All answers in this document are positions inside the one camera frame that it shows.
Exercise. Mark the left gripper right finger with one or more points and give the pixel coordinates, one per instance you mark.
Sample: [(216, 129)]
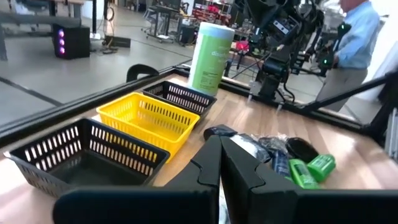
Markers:
[(248, 193)]

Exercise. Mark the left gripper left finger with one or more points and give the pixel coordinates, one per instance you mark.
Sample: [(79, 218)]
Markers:
[(199, 186)]

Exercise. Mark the bagged white toiletry item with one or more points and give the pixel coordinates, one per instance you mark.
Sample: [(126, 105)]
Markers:
[(252, 147)]

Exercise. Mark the bagged black toiletry item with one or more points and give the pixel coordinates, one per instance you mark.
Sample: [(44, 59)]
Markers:
[(273, 142)]

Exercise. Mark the dark blue toiletry tube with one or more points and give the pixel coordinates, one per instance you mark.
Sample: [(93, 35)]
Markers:
[(281, 165), (219, 130)]

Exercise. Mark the black round disc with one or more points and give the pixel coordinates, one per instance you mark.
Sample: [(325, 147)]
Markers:
[(301, 150)]

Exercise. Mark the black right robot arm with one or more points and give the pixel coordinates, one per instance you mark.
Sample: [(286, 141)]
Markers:
[(273, 68)]

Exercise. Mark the black background robot arm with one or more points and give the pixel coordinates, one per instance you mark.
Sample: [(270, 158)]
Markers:
[(340, 32)]

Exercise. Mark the small green bottle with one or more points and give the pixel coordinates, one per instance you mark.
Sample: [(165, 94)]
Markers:
[(301, 175), (321, 167)]

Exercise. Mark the yellow plastic basket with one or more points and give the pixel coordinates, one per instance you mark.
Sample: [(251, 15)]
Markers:
[(149, 124)]

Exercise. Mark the small black plastic basket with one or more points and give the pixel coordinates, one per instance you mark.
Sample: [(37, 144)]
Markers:
[(93, 169), (174, 93)]

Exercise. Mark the black floor box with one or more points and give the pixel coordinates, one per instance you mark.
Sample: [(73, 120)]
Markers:
[(117, 41)]

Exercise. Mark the black rolling desk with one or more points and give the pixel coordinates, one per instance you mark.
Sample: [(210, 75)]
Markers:
[(163, 12)]

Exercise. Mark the person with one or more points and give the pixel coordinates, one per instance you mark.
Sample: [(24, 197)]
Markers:
[(357, 40)]

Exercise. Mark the black computer tower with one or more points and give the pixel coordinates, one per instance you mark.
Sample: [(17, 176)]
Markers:
[(74, 43)]

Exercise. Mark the grey workbench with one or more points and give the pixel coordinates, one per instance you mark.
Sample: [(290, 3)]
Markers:
[(37, 20)]

